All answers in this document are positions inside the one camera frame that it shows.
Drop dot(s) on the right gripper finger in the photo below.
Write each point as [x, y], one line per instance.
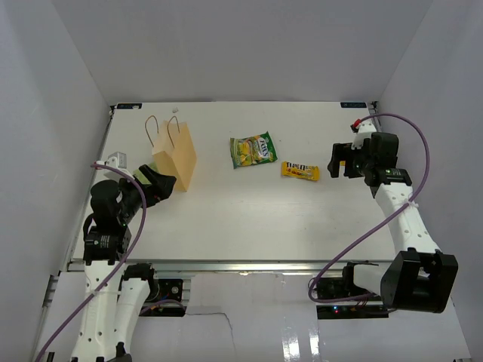
[334, 168]
[341, 152]

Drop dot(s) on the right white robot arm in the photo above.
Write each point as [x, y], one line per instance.
[420, 278]

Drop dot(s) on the green Fox's candy bag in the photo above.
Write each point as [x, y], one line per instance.
[250, 151]

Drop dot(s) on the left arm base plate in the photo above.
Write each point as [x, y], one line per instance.
[167, 289]

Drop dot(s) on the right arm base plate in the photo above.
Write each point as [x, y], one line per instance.
[353, 302]

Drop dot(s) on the light green snack packet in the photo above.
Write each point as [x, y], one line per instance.
[139, 176]

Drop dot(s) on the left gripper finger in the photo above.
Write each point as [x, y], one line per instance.
[149, 173]
[160, 190]

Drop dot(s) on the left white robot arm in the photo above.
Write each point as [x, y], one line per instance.
[115, 291]

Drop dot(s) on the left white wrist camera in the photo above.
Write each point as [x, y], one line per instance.
[118, 161]

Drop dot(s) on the aluminium table rail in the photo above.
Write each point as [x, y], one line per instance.
[185, 267]

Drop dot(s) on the yellow M&M's packet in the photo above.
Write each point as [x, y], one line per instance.
[300, 171]

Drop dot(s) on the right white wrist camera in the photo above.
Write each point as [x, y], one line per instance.
[362, 130]

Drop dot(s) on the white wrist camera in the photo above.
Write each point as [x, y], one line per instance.
[118, 161]
[362, 130]

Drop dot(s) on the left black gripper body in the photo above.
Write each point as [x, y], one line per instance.
[132, 197]

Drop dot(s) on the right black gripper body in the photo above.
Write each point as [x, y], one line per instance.
[361, 161]

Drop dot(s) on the brown paper bag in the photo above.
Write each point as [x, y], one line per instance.
[173, 150]

